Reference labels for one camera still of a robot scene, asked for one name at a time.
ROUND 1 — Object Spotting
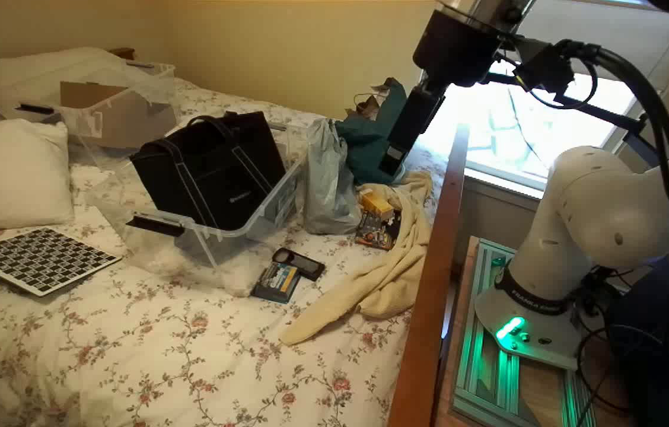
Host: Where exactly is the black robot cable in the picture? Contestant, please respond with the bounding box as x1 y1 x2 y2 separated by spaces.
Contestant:
498 33 669 241

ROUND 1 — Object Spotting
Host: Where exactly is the small yellow box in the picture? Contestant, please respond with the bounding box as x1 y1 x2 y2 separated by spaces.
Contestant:
357 187 399 223

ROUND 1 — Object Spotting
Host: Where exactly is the white plastic bag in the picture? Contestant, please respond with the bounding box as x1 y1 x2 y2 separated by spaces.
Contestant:
0 45 178 121

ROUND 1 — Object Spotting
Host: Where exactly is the floral bed sheet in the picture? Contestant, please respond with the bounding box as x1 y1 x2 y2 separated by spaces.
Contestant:
0 74 463 427

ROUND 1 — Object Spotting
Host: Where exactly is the black fabric tote bag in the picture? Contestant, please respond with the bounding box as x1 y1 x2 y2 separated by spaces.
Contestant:
128 109 286 233

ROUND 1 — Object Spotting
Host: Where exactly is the brown cardboard box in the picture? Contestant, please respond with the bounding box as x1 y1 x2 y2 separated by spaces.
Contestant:
59 80 178 152

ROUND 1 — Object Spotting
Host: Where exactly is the black Gillette razor blade box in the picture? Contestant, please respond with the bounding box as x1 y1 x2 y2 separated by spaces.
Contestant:
249 260 303 306

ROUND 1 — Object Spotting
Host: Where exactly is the small black remote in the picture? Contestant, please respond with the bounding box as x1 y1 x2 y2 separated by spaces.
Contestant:
17 102 59 120

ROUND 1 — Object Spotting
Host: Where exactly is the cream knit blanket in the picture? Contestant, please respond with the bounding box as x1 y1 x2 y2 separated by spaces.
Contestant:
278 168 435 348

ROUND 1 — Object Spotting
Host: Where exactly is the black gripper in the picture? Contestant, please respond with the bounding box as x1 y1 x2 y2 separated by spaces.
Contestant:
380 7 504 180

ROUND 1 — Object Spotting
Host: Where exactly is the dark blue bag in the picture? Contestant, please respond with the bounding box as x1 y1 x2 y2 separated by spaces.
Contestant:
610 257 669 427

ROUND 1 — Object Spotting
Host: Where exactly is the brown wooden bed footboard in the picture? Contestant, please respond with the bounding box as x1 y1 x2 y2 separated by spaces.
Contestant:
387 121 471 427

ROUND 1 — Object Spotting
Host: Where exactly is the bright window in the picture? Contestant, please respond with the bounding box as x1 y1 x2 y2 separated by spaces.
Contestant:
419 70 645 199

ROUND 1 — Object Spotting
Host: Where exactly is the white pillow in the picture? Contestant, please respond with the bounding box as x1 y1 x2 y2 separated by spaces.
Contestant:
0 116 75 233

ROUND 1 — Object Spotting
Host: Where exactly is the green-lit robot stand platform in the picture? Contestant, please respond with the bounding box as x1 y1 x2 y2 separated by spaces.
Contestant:
450 236 597 427

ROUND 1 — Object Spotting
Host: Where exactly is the clear plastic storage bin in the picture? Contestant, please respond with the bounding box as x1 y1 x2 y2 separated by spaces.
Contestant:
83 116 307 271

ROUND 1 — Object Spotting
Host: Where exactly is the grey plastic shopping bag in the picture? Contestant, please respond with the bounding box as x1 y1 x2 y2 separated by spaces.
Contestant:
301 116 365 238

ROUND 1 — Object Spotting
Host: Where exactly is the black white calibration board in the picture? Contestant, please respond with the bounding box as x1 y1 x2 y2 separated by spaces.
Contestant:
0 226 126 300

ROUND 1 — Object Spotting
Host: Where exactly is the clear bin holding cardboard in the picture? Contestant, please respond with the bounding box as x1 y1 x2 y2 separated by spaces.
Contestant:
51 58 183 158

